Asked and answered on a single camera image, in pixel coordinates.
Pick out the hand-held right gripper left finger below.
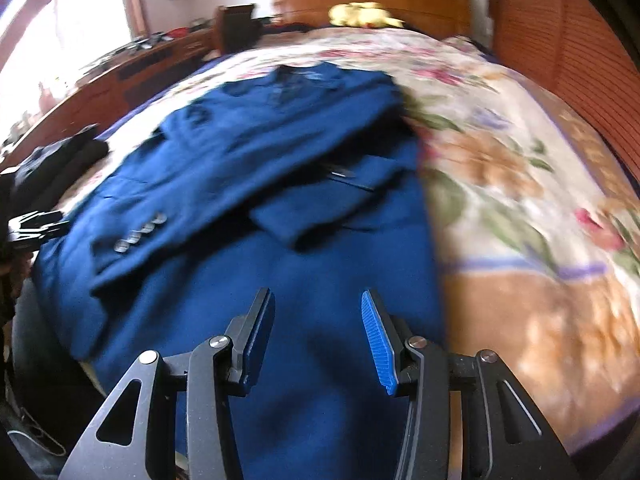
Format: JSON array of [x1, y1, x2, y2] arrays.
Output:
[[59, 287, 276, 480]]

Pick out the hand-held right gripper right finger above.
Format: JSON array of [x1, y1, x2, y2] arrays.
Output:
[[361, 289, 581, 480]]

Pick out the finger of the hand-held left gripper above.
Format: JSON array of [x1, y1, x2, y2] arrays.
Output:
[[6, 211, 71, 252]]

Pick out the blue suit jacket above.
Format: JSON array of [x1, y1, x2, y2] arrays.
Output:
[[32, 62, 447, 480]]

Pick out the black folded clothes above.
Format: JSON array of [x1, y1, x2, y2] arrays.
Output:
[[10, 125, 110, 211]]

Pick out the person's leg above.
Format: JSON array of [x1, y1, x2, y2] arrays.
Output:
[[10, 280, 108, 480]]

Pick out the wooden desk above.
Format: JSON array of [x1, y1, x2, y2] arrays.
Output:
[[0, 27, 217, 173]]

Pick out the floral blanket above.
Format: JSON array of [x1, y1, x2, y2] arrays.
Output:
[[95, 27, 640, 461]]

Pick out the window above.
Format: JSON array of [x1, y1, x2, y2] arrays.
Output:
[[0, 0, 147, 128]]

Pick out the wooden chair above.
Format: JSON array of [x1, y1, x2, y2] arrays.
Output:
[[215, 4, 259, 57]]

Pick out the yellow plush toy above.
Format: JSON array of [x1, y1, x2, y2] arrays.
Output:
[[327, 1, 406, 30]]

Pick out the wooden slatted wardrobe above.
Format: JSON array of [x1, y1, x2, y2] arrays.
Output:
[[487, 0, 640, 183]]

